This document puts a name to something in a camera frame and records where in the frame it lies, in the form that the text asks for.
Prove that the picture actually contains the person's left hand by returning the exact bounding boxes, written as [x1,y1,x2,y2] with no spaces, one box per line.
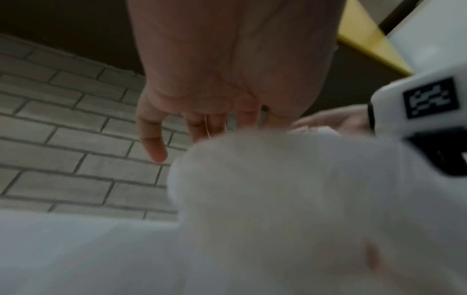
[126,0,345,164]

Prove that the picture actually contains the person's right hand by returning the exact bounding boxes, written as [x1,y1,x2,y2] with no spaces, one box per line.
[291,104,377,138]

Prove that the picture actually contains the clear plastic bag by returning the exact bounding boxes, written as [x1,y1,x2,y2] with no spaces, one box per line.
[165,128,467,295]

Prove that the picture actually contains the black right wrist band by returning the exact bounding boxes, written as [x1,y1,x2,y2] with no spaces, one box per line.
[400,134,467,177]

